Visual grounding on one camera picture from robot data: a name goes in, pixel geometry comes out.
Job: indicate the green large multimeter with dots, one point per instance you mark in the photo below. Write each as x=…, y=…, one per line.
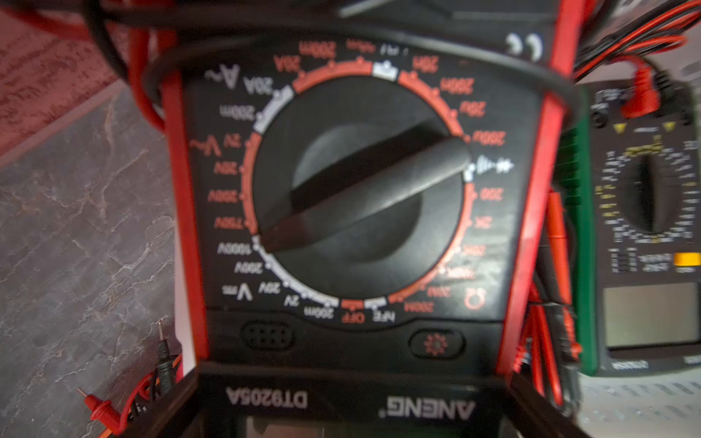
x=629, y=175

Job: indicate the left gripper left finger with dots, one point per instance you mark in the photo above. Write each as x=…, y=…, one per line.
x=175, y=415

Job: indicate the orange multimeter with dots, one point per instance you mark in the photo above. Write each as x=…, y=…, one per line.
x=159, y=381

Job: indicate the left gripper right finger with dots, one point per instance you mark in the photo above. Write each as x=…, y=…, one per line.
x=534, y=416

